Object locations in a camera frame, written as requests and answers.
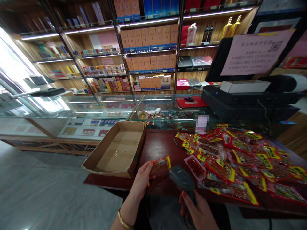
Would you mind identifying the glass display counter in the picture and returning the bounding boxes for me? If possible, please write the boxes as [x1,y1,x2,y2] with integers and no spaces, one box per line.
[0,94,211,157]

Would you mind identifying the black barcode scanner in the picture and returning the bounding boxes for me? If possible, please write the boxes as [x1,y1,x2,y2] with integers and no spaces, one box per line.
[168,165,198,208]

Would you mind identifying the black scanner cable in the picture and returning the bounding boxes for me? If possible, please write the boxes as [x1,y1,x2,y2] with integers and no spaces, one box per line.
[254,189,273,230]

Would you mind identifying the open cardboard box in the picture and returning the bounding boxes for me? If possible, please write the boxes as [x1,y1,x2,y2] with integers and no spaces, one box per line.
[81,120,146,179]

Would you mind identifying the pink paper notice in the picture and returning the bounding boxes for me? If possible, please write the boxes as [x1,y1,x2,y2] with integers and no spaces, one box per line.
[220,29,296,76]

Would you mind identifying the pile of red-yellow snack packs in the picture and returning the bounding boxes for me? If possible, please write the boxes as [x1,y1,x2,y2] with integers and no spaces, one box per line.
[174,123,307,207]

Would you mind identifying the shelf with bottles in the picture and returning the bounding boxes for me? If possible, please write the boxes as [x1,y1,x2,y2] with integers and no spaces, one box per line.
[176,0,262,94]

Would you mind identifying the red snack packet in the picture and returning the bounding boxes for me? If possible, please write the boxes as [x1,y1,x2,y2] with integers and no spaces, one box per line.
[149,156,172,179]

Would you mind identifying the person's left fingers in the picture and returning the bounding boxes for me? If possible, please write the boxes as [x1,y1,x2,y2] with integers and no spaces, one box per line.
[147,174,159,188]

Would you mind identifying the black register cable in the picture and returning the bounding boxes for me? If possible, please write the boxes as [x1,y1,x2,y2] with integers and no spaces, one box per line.
[257,98,274,137]

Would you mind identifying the black checkout terminal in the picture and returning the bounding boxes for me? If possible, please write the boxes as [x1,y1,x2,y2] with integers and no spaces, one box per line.
[23,75,68,98]

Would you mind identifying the person's right fingers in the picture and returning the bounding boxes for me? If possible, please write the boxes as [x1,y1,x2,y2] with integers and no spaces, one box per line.
[194,190,206,207]

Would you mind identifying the black cash register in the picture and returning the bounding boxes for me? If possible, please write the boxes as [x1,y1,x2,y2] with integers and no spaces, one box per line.
[200,36,305,122]

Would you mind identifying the person's right hand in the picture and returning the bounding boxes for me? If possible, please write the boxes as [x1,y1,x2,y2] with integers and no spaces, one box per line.
[178,187,220,230]

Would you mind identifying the person's body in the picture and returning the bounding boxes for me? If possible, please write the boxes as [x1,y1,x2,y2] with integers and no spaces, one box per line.
[138,189,232,230]

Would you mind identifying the red mouse pad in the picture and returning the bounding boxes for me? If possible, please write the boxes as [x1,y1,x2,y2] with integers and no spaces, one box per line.
[175,96,208,108]

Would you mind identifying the person's left hand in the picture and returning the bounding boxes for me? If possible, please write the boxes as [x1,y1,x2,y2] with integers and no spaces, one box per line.
[130,161,159,196]

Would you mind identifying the shelf with cigarette packs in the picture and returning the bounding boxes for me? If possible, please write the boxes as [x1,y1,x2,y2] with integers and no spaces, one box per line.
[13,0,131,96]

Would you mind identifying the small heap of snack packs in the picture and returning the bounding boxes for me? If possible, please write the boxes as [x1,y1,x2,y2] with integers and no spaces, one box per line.
[138,110,174,127]

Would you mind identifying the white flat carton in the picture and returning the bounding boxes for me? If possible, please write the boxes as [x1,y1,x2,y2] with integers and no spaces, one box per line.
[219,79,272,94]

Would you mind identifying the shelf with orange cartons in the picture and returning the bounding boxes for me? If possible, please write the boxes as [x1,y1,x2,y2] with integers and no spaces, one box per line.
[112,0,183,95]

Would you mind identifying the person's right thumb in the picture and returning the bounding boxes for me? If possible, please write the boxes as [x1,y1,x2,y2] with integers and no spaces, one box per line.
[178,187,195,217]

